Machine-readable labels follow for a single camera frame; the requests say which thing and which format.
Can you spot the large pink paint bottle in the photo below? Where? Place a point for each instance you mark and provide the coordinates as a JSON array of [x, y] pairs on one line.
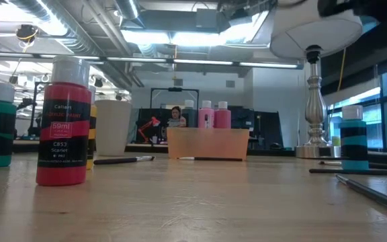
[[206, 117]]

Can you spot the long ceiling light strip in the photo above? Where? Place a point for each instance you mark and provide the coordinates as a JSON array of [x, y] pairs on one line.
[[203, 62]]

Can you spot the person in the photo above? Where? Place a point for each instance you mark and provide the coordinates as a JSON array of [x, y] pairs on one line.
[[176, 117]]

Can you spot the red desk lamp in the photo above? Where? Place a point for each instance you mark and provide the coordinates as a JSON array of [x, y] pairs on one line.
[[153, 121]]

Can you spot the small turquoise paint bottle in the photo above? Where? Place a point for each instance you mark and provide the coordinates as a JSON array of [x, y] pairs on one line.
[[354, 141]]

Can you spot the silver ventilation duct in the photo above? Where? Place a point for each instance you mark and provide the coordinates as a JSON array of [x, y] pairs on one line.
[[76, 37]]

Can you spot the large red paint bottle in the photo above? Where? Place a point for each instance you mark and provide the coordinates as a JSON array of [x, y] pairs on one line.
[[222, 117]]

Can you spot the pale yellow small object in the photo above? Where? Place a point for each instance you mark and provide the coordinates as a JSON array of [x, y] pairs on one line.
[[336, 141]]

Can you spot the white cup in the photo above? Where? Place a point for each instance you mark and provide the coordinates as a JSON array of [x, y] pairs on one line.
[[113, 127]]

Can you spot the background black robot arm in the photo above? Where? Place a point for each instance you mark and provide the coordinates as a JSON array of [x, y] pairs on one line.
[[25, 102]]

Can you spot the orange translucent plastic bin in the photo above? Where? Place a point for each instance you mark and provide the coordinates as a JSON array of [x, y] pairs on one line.
[[208, 142]]

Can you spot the small scarlet paint bottle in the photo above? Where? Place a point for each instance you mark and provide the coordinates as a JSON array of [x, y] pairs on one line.
[[62, 161]]

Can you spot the large black paint bottle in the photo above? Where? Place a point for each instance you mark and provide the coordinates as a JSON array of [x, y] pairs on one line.
[[189, 116]]

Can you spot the silver table lamp white shade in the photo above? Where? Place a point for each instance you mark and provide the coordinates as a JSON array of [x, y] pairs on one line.
[[314, 33]]

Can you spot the small yellow paint bottle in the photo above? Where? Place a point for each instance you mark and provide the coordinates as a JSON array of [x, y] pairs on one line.
[[92, 134]]

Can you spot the black partition panels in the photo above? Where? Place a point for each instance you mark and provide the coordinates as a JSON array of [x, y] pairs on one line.
[[260, 127]]

